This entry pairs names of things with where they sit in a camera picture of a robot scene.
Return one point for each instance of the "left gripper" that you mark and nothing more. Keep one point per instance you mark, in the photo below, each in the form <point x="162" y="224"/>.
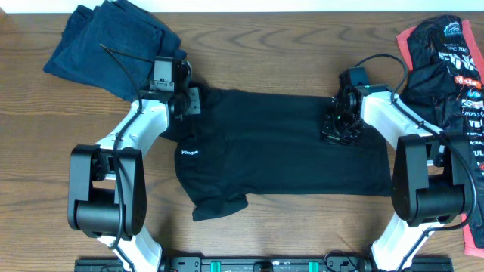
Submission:
<point x="195" y="95"/>

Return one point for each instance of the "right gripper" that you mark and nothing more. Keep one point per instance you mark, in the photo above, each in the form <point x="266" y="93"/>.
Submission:
<point x="328" y="134"/>

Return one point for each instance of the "black t-shirt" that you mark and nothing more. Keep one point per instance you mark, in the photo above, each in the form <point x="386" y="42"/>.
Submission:
<point x="244" y="143"/>

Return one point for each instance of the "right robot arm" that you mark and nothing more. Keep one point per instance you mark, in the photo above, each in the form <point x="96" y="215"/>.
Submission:
<point x="432" y="182"/>

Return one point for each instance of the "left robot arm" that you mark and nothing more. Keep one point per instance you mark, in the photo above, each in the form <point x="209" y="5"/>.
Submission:
<point x="107" y="197"/>

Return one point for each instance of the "folded navy blue cloth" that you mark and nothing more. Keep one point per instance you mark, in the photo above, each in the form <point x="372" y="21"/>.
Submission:
<point x="113" y="46"/>

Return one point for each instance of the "red cloth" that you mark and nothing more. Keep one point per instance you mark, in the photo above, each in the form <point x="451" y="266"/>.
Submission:
<point x="404" y="41"/>

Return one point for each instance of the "black mounting rail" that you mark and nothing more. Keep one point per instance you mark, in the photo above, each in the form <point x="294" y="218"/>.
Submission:
<point x="328" y="264"/>

